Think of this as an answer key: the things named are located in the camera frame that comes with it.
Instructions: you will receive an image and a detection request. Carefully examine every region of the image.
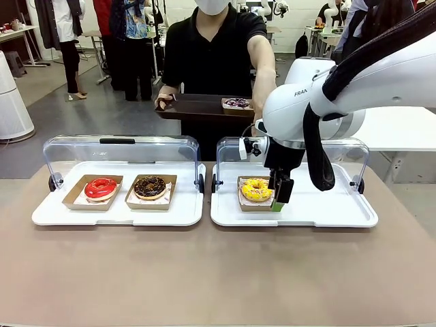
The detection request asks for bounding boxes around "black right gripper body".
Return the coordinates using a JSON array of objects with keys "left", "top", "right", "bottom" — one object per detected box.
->
[{"left": 263, "top": 136, "right": 306, "bottom": 178}]

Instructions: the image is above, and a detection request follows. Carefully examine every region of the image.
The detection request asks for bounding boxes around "cardboard donut tray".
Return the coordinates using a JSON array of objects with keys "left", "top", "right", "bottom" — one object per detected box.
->
[
  {"left": 221, "top": 97, "right": 256, "bottom": 116},
  {"left": 61, "top": 174, "right": 124, "bottom": 213},
  {"left": 236, "top": 175, "right": 285, "bottom": 213},
  {"left": 125, "top": 174, "right": 178, "bottom": 211}
]

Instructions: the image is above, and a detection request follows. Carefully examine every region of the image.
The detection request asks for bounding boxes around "purple drizzled donut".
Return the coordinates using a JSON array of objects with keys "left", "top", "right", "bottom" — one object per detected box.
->
[{"left": 224, "top": 97, "right": 252, "bottom": 109}]

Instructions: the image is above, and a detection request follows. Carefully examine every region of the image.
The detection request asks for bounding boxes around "dark brown serving tray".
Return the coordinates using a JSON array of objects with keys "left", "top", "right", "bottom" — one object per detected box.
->
[{"left": 154, "top": 93, "right": 257, "bottom": 123}]

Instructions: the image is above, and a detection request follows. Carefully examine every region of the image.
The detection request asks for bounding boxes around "person's left forearm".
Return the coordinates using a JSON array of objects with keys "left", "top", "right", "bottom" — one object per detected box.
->
[{"left": 246, "top": 35, "right": 277, "bottom": 102}]

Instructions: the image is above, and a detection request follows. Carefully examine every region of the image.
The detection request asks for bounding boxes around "person's right forearm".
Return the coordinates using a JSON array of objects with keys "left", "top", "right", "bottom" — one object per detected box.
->
[{"left": 159, "top": 84, "right": 182, "bottom": 99}]

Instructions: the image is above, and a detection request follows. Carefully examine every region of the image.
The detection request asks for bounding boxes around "yellow sprinkled donut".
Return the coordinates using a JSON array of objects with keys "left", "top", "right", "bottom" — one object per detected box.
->
[{"left": 240, "top": 177, "right": 275, "bottom": 203}]

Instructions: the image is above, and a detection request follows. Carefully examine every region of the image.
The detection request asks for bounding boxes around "white paper donut liner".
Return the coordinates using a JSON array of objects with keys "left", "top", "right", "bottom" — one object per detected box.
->
[
  {"left": 72, "top": 180, "right": 120, "bottom": 207},
  {"left": 129, "top": 180, "right": 174, "bottom": 207},
  {"left": 237, "top": 177, "right": 277, "bottom": 207}
]

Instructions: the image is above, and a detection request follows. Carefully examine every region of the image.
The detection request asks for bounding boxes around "person's black shirt torso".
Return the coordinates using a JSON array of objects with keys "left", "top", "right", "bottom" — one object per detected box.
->
[{"left": 161, "top": 5, "right": 269, "bottom": 163}]

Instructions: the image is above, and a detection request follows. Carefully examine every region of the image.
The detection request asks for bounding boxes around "chocolate sprinkled donut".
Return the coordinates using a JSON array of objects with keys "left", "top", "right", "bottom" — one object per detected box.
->
[{"left": 133, "top": 175, "right": 168, "bottom": 201}]

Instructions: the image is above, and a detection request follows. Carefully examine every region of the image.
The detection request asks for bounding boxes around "red glazed donut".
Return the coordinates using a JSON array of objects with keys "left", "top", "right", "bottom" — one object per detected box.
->
[{"left": 84, "top": 176, "right": 118, "bottom": 202}]

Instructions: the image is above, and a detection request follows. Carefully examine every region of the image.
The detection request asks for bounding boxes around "person's left hand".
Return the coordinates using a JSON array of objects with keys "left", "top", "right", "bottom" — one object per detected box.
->
[{"left": 252, "top": 90, "right": 273, "bottom": 127}]

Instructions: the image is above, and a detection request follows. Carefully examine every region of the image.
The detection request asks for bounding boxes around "person's right hand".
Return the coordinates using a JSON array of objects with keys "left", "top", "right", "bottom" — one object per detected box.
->
[{"left": 153, "top": 93, "right": 175, "bottom": 112}]

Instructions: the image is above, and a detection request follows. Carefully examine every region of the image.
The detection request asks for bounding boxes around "white display tray base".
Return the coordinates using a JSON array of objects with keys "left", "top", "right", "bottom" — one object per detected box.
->
[
  {"left": 209, "top": 162, "right": 380, "bottom": 228},
  {"left": 31, "top": 160, "right": 206, "bottom": 228}
]

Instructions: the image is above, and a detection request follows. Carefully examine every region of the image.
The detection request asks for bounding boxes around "clear display lid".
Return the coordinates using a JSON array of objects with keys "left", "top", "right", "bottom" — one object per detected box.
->
[
  {"left": 211, "top": 136, "right": 371, "bottom": 193},
  {"left": 43, "top": 134, "right": 206, "bottom": 192}
]

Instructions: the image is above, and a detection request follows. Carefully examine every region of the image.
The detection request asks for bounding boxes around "black backpack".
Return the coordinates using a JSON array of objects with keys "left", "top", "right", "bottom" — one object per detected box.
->
[{"left": 294, "top": 31, "right": 310, "bottom": 59}]

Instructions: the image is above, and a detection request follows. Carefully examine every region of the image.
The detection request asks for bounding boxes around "large white background table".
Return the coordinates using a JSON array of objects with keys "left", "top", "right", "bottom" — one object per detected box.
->
[{"left": 350, "top": 105, "right": 436, "bottom": 153}]

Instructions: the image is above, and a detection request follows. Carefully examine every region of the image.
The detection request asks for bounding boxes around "seated bystander in black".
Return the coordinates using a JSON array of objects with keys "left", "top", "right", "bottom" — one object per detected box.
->
[{"left": 314, "top": 0, "right": 343, "bottom": 29}]

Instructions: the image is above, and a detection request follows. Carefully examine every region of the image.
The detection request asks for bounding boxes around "bystander in dark coat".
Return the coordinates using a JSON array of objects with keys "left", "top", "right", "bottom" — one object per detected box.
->
[{"left": 334, "top": 0, "right": 417, "bottom": 65}]

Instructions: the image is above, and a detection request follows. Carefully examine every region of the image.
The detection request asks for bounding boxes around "white face mask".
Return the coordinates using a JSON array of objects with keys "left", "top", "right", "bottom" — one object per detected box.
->
[{"left": 197, "top": 0, "right": 230, "bottom": 16}]

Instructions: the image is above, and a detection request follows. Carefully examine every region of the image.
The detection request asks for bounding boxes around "bystander in blue floral shirt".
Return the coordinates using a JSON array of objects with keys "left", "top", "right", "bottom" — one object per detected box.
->
[{"left": 110, "top": 0, "right": 153, "bottom": 102}]

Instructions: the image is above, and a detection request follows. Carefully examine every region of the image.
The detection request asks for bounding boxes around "bystander in red shirt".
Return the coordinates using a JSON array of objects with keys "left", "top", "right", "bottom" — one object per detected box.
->
[{"left": 91, "top": 0, "right": 119, "bottom": 92}]

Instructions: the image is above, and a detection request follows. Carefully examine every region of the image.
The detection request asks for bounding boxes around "bystander in white shirt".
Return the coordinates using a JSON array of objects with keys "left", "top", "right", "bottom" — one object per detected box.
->
[{"left": 33, "top": 0, "right": 89, "bottom": 102}]

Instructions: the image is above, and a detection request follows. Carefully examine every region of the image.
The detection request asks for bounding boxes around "white air purifier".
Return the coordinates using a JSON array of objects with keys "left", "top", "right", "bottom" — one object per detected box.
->
[{"left": 0, "top": 50, "right": 36, "bottom": 141}]

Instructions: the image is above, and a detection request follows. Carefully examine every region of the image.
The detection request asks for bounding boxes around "grey plastic stool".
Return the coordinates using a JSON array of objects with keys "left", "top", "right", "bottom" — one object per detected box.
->
[{"left": 3, "top": 51, "right": 28, "bottom": 78}]

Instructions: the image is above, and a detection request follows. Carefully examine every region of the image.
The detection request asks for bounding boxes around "white background desk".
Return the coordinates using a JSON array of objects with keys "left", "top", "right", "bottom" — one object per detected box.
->
[{"left": 0, "top": 24, "right": 52, "bottom": 68}]

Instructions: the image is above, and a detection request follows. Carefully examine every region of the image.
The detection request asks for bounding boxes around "black cable sleeve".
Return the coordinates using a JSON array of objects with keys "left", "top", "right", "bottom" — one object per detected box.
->
[{"left": 302, "top": 2, "right": 436, "bottom": 192}]

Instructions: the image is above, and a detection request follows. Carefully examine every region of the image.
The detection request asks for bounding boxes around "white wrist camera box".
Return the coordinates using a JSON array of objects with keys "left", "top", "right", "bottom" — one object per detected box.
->
[{"left": 238, "top": 133, "right": 270, "bottom": 161}]

